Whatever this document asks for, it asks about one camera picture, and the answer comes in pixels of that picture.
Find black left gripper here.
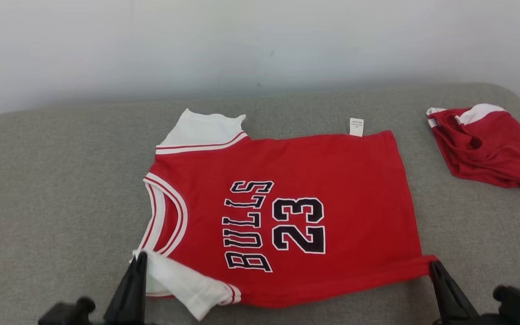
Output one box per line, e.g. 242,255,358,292
38,252,148,325

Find red Bulls basketball jersey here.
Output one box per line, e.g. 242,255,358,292
131,108,439,322

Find red shorts with white trim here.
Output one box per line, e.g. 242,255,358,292
426,103,520,191

